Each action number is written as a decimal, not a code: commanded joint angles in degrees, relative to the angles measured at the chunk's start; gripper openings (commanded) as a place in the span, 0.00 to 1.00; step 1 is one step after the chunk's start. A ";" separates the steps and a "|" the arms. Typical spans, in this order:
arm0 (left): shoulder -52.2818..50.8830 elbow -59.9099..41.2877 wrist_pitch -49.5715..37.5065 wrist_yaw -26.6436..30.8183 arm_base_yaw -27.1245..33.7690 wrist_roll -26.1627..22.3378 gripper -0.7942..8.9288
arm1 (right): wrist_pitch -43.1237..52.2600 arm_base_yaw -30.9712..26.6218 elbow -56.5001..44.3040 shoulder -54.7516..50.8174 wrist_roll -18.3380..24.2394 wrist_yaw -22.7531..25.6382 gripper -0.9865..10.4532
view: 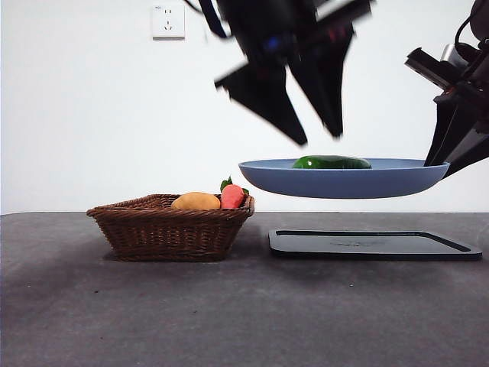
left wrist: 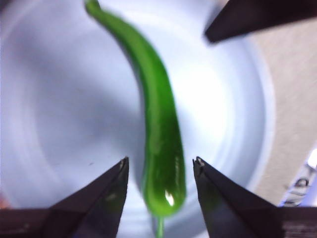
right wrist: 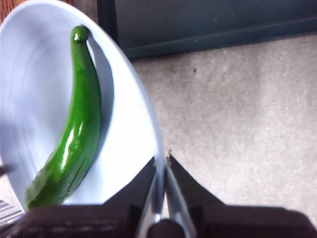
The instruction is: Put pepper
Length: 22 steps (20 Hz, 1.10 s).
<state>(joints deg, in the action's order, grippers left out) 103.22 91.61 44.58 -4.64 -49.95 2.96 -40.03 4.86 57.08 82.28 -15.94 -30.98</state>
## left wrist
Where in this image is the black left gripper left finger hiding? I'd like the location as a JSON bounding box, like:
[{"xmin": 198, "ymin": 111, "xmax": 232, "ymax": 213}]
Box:
[{"xmin": 0, "ymin": 156, "xmax": 130, "ymax": 238}]

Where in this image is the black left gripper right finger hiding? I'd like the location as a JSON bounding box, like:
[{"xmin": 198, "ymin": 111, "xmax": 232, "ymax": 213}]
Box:
[{"xmin": 192, "ymin": 156, "xmax": 317, "ymax": 238}]

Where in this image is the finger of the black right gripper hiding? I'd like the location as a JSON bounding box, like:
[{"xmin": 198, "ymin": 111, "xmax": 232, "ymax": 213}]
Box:
[{"xmin": 204, "ymin": 0, "xmax": 317, "ymax": 43}]

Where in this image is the light blue round plate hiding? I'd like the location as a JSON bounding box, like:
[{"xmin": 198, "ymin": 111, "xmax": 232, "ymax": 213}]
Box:
[{"xmin": 0, "ymin": 0, "xmax": 277, "ymax": 238}]

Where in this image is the long green pepper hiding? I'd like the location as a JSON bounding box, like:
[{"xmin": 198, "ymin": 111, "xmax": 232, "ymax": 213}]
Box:
[{"xmin": 84, "ymin": 0, "xmax": 186, "ymax": 238}]

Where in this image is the white printed label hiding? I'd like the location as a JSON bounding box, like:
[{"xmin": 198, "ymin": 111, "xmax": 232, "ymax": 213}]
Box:
[{"xmin": 278, "ymin": 147, "xmax": 317, "ymax": 208}]

